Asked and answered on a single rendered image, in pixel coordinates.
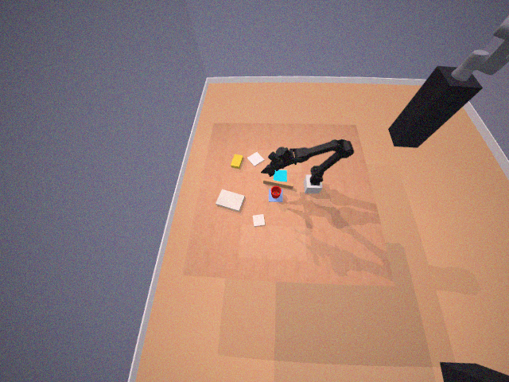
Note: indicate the yellow block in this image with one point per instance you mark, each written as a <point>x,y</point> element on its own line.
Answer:
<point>236,161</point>

